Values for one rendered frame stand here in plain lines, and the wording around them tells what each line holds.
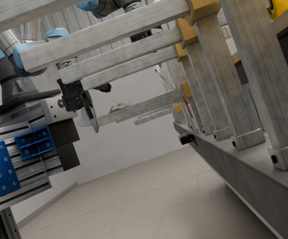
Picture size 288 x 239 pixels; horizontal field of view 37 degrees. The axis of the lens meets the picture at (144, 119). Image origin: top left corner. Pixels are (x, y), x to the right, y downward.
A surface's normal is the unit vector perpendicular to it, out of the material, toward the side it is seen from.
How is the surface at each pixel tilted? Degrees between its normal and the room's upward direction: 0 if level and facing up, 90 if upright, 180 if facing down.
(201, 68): 90
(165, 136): 90
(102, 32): 90
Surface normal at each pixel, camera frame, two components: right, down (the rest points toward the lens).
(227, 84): -0.04, 0.01
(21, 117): -0.54, 0.19
